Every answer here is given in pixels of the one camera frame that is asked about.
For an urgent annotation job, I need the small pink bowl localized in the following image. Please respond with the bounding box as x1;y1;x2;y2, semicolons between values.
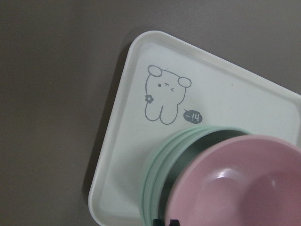
164;135;301;226

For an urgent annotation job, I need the cream rabbit tray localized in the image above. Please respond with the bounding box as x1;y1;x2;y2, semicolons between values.
88;31;301;226

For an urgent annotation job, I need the green bowl stack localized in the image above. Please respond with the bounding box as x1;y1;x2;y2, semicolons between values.
139;125;249;226

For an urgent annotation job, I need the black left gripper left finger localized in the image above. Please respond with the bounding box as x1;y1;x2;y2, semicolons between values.
152;219;164;226

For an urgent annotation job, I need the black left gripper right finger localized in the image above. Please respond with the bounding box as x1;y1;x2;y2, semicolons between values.
169;219;180;226

